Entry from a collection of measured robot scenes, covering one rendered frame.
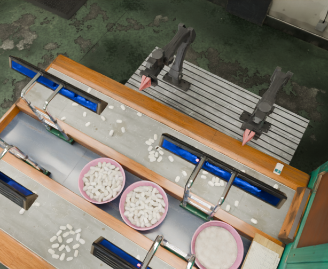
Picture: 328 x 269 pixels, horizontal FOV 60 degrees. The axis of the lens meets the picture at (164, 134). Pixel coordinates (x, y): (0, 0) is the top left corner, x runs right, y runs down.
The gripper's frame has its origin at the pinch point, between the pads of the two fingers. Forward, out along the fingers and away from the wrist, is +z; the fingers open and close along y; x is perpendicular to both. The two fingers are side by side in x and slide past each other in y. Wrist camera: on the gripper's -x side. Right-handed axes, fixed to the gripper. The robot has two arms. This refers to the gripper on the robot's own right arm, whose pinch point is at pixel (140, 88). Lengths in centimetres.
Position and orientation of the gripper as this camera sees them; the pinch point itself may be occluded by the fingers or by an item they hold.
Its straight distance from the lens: 154.9
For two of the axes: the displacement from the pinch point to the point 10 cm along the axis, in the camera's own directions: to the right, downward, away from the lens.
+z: -5.4, 7.8, -3.2
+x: 0.3, 4.0, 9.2
